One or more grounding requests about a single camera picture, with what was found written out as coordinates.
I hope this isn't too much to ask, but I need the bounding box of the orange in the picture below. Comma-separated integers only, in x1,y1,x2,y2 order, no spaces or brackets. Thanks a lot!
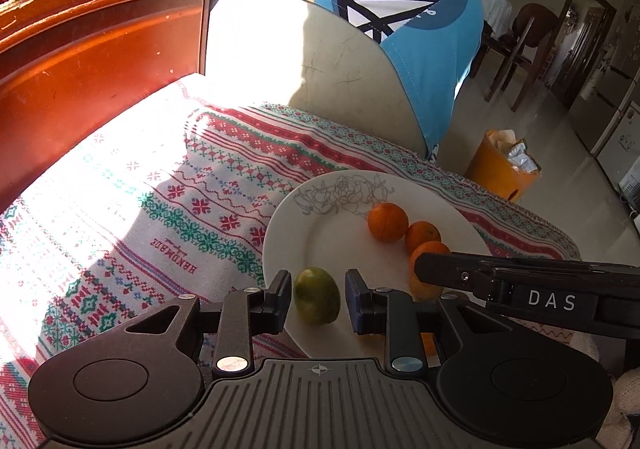
405,222,442,255
410,274,443,303
368,202,409,243
410,240,453,275

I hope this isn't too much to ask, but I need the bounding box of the green citrus fruit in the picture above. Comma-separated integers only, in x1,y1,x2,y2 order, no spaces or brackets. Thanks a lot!
293,267,342,326

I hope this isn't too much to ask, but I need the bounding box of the patterned woven tablecloth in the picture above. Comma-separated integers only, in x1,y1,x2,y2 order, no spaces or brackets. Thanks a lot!
0,79,583,449

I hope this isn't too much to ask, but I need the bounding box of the dark wooden chair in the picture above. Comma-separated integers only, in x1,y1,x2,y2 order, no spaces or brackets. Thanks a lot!
485,3,558,112

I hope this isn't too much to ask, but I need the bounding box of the crumpled silver packet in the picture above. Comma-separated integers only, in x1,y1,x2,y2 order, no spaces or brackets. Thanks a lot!
502,139,543,175

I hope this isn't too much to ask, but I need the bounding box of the brown wooden door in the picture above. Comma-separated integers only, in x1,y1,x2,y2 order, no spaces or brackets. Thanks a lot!
550,0,618,110

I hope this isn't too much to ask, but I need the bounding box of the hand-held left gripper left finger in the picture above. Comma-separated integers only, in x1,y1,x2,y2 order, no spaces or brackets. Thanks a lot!
114,270,293,376

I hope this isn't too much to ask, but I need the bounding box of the orange trash bin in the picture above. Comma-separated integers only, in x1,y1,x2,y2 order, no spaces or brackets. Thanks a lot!
465,129,543,202

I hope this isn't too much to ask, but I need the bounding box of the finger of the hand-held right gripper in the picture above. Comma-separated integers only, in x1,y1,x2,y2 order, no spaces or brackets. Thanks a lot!
414,251,512,306

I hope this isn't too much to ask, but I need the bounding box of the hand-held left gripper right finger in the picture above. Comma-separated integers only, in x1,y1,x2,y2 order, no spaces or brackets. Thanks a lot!
345,269,527,376

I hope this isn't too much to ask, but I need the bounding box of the silver refrigerator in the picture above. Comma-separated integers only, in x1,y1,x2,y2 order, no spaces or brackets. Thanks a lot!
570,36,640,155

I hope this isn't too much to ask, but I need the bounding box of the white plate with flower print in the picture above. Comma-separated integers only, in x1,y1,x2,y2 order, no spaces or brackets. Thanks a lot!
262,170,493,360

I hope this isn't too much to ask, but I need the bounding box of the dining table with white cloth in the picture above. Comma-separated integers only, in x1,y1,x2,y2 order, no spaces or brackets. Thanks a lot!
470,0,516,37

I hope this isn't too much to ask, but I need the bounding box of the red-brown wooden cabinet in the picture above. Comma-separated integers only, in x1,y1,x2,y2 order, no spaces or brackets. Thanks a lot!
0,0,236,215

